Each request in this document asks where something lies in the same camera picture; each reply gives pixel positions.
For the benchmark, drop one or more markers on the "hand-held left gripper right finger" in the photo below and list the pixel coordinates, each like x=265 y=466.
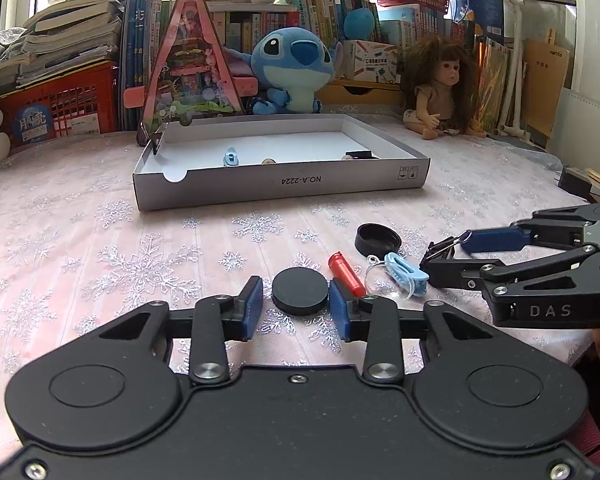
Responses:
x=340 y=315

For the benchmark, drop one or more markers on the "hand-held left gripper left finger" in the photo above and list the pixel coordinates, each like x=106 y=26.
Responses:
x=252 y=310

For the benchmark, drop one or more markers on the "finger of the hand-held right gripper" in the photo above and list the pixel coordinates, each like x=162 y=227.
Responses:
x=455 y=274
x=495 y=240

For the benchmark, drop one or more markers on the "red ribbed tube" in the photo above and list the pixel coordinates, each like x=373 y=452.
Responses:
x=346 y=274

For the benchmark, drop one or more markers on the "black round disc lid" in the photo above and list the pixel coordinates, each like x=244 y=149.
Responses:
x=300 y=291

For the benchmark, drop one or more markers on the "clear plastic ball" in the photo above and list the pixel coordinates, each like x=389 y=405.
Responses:
x=379 y=286

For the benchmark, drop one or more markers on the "light blue plastic clip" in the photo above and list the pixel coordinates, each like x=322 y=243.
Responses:
x=230 y=157
x=404 y=270

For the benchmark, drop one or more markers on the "black cap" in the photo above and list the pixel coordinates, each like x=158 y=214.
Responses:
x=376 y=242

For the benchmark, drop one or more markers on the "white cardboard box tray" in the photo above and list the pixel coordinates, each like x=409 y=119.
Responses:
x=280 y=185

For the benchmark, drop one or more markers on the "large black binder clip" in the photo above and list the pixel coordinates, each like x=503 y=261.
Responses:
x=364 y=154

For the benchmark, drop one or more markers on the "small black box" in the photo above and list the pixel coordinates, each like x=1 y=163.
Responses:
x=575 y=181

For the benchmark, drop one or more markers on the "maroon cloth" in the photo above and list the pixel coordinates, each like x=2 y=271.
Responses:
x=592 y=435

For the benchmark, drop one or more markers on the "gold wrapping sheets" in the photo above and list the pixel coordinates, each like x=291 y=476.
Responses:
x=490 y=80

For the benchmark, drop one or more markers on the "brown haired doll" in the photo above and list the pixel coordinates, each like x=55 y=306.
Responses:
x=442 y=85

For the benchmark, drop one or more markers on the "brown cardboard sheet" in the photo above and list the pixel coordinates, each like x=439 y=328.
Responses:
x=547 y=85

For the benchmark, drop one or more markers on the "white pipe rack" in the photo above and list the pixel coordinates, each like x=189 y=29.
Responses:
x=515 y=60

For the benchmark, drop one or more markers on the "pink snowflake tablecloth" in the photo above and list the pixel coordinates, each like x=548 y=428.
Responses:
x=80 y=240

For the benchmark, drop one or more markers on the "small black binder clip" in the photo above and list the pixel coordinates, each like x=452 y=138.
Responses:
x=156 y=145

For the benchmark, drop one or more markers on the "wooden drawer box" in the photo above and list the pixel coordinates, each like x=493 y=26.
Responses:
x=365 y=94

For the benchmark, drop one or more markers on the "white box with crayon print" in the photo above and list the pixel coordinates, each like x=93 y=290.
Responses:
x=372 y=62

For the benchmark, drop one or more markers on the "blue paper bag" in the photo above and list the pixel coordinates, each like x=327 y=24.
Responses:
x=480 y=10

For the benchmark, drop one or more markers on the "pink triangular miniature house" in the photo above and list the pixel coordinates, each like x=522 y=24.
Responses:
x=190 y=75

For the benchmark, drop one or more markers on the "blue alien plush toy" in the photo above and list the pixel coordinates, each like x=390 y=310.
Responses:
x=292 y=65

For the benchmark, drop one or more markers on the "blue round plush ball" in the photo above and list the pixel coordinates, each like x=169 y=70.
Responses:
x=358 y=22

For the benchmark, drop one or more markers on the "red plastic crate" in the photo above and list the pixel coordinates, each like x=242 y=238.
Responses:
x=75 y=105

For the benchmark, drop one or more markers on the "blue folders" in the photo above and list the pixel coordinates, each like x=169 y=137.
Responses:
x=137 y=50

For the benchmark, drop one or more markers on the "row of upright books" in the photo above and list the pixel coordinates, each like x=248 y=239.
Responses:
x=325 y=10

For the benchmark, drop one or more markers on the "stack of books and papers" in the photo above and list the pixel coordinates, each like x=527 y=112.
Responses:
x=70 y=30

